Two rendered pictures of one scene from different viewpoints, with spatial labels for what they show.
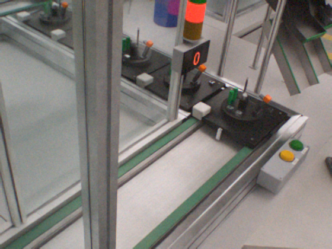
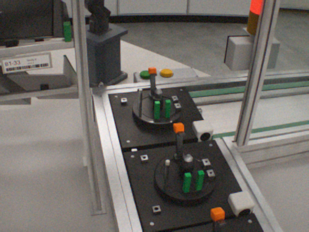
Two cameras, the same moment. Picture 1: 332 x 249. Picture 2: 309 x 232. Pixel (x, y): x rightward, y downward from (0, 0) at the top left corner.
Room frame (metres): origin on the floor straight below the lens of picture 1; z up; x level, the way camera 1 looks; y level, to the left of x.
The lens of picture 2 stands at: (1.70, 0.25, 1.56)
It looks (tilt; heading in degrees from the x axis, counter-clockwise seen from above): 37 degrees down; 220
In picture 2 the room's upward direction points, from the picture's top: 3 degrees clockwise
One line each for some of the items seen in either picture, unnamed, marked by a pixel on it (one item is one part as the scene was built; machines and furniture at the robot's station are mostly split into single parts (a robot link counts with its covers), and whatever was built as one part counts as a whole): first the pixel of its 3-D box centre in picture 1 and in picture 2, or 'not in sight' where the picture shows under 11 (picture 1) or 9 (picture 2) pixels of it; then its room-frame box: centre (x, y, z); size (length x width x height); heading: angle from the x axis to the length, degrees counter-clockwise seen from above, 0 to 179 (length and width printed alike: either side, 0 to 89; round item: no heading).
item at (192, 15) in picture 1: (195, 10); (262, 1); (1.01, -0.04, 1.33); 0.05 x 0.05 x 0.05
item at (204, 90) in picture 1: (182, 72); (186, 168); (1.25, -0.03, 1.01); 0.24 x 0.24 x 0.13; 55
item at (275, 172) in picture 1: (283, 163); (165, 81); (0.91, -0.37, 0.93); 0.21 x 0.07 x 0.06; 145
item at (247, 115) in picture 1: (241, 109); (157, 110); (1.10, -0.24, 0.98); 0.14 x 0.14 x 0.02
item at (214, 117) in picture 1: (240, 114); (157, 116); (1.10, -0.24, 0.96); 0.24 x 0.24 x 0.02; 55
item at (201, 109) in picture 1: (200, 111); (202, 131); (1.08, -0.11, 0.97); 0.05 x 0.05 x 0.04; 55
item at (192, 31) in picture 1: (192, 28); (259, 21); (1.01, -0.04, 1.28); 0.05 x 0.05 x 0.05
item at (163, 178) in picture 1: (179, 165); (252, 122); (0.87, -0.05, 0.91); 0.84 x 0.28 x 0.10; 145
